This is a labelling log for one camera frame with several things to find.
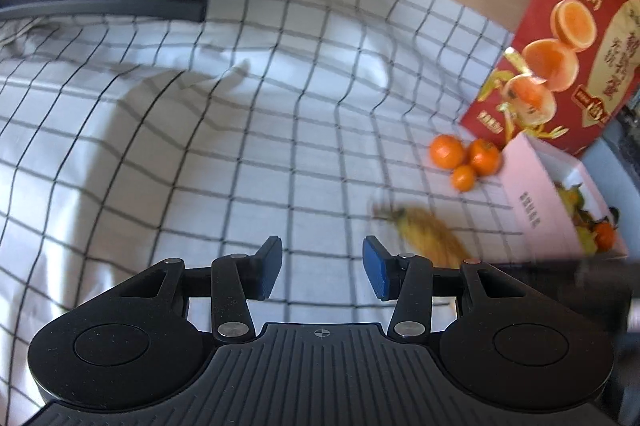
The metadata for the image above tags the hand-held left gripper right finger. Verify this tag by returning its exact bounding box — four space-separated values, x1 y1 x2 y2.
362 236 526 342

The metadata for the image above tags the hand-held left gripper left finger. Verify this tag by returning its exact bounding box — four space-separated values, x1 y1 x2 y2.
120 236 284 344

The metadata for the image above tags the red printed carton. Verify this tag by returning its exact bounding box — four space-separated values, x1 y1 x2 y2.
459 0 640 158

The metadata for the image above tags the white checked bedsheet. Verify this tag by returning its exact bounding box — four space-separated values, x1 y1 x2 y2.
0 0 640 412

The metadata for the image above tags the yellow banana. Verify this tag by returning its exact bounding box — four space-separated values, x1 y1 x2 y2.
372 205 471 269

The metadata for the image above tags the pink box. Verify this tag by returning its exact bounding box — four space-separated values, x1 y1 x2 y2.
500 133 630 263

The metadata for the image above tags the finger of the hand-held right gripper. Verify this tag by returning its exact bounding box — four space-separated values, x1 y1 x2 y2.
520 257 601 279

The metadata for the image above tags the green apple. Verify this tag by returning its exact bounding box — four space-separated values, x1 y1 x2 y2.
557 185 588 212

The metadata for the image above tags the small orange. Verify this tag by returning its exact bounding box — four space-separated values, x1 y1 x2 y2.
451 165 477 192

